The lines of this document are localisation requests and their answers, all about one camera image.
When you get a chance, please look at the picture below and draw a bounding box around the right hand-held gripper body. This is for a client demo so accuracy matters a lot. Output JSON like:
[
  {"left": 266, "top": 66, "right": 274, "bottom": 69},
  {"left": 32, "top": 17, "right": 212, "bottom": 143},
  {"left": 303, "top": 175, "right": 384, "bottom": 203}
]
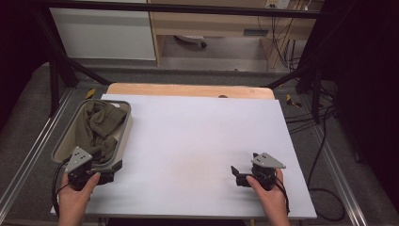
[{"left": 235, "top": 152, "right": 287, "bottom": 192}]

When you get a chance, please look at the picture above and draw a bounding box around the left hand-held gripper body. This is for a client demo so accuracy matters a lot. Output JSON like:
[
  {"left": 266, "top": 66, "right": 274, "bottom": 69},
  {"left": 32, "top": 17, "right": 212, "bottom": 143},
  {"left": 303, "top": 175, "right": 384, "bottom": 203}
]
[{"left": 64, "top": 146, "right": 116, "bottom": 192}]

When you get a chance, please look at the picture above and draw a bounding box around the beige basket with grey rim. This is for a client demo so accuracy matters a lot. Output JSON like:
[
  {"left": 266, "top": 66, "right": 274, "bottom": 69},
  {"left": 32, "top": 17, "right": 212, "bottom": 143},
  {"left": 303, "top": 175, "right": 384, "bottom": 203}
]
[{"left": 51, "top": 99, "right": 134, "bottom": 168}]

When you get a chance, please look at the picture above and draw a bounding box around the olive green cloth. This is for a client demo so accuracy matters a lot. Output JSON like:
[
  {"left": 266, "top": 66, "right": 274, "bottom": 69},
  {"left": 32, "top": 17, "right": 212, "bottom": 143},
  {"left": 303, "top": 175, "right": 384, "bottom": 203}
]
[{"left": 74, "top": 100, "right": 128, "bottom": 165}]

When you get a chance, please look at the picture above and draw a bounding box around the person's right hand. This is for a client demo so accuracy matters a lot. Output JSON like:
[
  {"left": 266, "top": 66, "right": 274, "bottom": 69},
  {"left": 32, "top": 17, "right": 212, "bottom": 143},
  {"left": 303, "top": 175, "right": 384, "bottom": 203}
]
[{"left": 246, "top": 169, "right": 292, "bottom": 226}]

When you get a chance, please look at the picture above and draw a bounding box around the person's left hand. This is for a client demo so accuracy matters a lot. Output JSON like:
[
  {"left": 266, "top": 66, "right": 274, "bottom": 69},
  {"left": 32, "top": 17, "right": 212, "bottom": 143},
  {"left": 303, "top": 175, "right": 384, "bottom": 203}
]
[{"left": 57, "top": 171, "right": 102, "bottom": 226}]

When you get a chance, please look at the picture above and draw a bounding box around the white board sheet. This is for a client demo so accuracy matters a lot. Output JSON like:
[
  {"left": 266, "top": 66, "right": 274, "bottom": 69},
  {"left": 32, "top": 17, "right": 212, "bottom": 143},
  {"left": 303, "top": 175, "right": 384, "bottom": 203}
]
[{"left": 50, "top": 93, "right": 318, "bottom": 219}]

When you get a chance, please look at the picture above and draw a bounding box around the wooden table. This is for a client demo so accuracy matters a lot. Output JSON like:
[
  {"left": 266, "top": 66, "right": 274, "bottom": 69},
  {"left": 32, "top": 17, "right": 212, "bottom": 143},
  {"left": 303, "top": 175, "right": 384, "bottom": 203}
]
[{"left": 105, "top": 82, "right": 277, "bottom": 101}]

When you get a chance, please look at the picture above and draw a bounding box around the white cabinet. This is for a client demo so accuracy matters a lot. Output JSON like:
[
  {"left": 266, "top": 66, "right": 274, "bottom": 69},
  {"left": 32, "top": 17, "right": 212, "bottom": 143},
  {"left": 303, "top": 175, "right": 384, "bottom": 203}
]
[{"left": 49, "top": 0, "right": 157, "bottom": 61}]

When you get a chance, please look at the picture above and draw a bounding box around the office chair base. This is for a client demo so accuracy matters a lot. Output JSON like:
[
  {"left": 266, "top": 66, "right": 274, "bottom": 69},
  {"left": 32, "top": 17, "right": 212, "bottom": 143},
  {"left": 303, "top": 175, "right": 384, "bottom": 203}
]
[{"left": 173, "top": 34, "right": 208, "bottom": 49}]

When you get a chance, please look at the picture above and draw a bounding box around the light wooden desk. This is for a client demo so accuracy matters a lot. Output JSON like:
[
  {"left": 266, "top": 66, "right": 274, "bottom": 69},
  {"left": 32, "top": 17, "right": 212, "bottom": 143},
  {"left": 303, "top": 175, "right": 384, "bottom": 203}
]
[{"left": 146, "top": 0, "right": 324, "bottom": 66}]

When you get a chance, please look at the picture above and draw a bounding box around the white power strip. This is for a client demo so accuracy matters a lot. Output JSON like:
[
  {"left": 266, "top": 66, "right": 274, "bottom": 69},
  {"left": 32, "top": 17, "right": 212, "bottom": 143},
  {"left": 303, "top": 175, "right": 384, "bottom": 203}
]
[{"left": 264, "top": 0, "right": 291, "bottom": 9}]

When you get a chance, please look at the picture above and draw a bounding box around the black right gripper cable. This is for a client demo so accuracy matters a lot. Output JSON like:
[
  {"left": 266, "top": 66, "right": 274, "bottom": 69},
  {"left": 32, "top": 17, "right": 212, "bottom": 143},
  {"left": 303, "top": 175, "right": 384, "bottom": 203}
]
[{"left": 274, "top": 175, "right": 292, "bottom": 217}]

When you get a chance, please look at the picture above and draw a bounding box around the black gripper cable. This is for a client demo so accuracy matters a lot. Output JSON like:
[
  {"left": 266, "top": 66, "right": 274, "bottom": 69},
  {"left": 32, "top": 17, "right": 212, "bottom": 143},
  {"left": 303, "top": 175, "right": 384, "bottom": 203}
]
[
  {"left": 274, "top": 175, "right": 292, "bottom": 217},
  {"left": 51, "top": 155, "right": 72, "bottom": 218}
]

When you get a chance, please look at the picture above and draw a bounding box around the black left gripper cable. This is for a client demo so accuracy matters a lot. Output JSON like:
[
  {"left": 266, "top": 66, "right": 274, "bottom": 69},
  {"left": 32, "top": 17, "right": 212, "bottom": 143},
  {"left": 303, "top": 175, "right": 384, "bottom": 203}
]
[{"left": 51, "top": 155, "right": 72, "bottom": 218}]

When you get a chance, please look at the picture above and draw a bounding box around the aluminium rail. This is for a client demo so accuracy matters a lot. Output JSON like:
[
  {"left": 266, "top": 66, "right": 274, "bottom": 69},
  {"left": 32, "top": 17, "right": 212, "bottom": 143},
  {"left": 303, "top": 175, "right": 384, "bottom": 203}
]
[
  {"left": 0, "top": 89, "right": 76, "bottom": 218},
  {"left": 309, "top": 121, "right": 369, "bottom": 226}
]

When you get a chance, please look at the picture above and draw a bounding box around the black floor cable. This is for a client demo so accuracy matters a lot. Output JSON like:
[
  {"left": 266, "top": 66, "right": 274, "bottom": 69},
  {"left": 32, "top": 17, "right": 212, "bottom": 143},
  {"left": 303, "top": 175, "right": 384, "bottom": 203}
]
[{"left": 306, "top": 106, "right": 346, "bottom": 222}]

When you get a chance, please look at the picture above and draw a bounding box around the bundle of hanging cables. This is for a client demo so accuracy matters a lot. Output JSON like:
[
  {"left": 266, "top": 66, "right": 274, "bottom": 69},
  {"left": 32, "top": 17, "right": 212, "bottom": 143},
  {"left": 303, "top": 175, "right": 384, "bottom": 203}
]
[{"left": 257, "top": 0, "right": 314, "bottom": 73}]

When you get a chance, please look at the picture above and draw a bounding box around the black metal frame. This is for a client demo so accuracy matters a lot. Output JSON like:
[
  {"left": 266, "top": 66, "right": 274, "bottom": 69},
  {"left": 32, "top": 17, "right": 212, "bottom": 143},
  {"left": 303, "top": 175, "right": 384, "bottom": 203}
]
[{"left": 31, "top": 0, "right": 338, "bottom": 119}]

